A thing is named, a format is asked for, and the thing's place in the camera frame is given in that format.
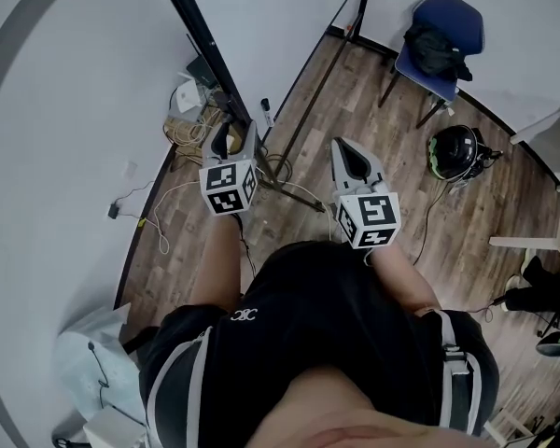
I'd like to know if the person's right forearm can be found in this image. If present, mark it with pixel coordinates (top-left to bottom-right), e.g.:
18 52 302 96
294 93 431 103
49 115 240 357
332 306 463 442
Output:
367 242 443 317

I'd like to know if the white router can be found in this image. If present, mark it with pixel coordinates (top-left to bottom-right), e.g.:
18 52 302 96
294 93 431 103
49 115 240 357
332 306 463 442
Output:
174 71 203 115

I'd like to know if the thin black cable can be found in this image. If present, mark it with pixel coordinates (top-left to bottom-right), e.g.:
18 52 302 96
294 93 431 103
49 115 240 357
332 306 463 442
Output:
411 180 452 267

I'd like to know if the black helmet with green trim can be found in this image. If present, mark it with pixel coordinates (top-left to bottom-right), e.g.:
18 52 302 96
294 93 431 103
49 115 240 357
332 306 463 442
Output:
426 124 504 185

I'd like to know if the person's left forearm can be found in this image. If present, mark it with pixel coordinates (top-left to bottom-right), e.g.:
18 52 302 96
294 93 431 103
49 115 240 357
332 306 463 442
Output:
191 213 249 308

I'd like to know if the white box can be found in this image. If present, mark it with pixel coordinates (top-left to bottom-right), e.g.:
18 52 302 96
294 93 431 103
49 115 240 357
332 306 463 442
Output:
81 404 147 448

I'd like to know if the blue chair with black legs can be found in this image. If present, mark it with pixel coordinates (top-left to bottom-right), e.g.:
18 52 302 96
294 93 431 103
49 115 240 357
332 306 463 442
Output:
378 0 487 130

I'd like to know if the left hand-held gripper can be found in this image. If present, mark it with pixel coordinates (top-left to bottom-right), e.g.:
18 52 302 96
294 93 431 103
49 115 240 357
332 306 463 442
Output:
199 119 261 217

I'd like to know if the black jacket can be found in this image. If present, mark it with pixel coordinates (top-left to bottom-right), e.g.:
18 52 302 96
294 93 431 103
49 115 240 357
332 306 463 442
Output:
402 20 475 83

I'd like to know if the tangle of cables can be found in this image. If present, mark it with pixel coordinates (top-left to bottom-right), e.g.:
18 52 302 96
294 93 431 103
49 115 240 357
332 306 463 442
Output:
161 107 220 167

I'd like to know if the person's black shirt with straps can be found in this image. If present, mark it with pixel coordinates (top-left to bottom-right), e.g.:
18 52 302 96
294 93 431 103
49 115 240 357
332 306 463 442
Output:
137 239 501 448

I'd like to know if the black cable with clip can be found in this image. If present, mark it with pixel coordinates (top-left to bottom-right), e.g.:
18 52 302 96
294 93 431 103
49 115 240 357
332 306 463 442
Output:
86 340 147 427

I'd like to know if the translucent plastic bag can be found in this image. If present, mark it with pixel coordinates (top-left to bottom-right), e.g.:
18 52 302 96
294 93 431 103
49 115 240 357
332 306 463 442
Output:
49 301 147 448

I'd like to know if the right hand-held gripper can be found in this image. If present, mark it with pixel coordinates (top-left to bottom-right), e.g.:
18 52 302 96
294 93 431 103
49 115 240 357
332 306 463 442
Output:
330 136 401 250

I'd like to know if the black router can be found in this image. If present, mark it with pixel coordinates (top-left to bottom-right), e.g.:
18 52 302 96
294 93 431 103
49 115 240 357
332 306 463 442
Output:
185 33 219 89

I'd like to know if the white whiteboard with black frame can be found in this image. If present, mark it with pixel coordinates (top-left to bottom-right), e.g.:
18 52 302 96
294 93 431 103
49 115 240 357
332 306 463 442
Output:
151 0 372 134

